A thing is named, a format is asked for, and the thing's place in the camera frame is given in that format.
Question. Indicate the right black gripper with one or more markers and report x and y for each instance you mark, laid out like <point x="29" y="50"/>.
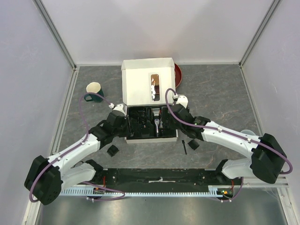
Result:
<point x="170" y="121"/>

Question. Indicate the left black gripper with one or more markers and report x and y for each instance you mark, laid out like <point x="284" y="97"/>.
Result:
<point x="127" y="132"/>

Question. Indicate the black comb guard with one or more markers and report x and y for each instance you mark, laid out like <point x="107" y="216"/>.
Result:
<point x="112" y="150"/>
<point x="193" y="144"/>

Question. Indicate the black silver hair clipper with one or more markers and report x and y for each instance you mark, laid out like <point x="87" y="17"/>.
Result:
<point x="157" y="120"/>

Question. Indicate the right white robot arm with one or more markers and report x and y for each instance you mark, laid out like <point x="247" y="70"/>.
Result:
<point x="263" y="156"/>

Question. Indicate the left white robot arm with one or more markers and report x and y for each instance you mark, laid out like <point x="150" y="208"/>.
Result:
<point x="47" y="177"/>

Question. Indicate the black plastic tray insert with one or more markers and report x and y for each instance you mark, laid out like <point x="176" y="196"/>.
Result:
<point x="142" y="123"/>

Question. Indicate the black cleaning brush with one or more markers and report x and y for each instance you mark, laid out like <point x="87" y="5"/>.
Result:
<point x="184" y="147"/>

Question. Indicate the red bowl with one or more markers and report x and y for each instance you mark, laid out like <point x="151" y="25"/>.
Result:
<point x="178" y="75"/>

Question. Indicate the dark green mug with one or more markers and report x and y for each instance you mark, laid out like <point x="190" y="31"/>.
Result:
<point x="94" y="91"/>

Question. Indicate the white cardboard clipper box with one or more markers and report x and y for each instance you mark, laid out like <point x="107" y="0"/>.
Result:
<point x="145" y="81"/>

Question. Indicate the clear plastic measuring cup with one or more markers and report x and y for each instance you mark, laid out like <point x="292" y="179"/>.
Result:
<point x="247" y="132"/>

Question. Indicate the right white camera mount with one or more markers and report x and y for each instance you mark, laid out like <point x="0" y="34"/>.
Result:
<point x="180" y="99"/>

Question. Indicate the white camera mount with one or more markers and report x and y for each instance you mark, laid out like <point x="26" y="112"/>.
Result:
<point x="180" y="99"/>
<point x="118" y="108"/>

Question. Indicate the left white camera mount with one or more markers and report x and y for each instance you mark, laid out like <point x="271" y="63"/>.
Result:
<point x="118" y="108"/>

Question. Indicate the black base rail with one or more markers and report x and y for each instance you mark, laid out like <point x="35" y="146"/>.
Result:
<point x="126" y="178"/>

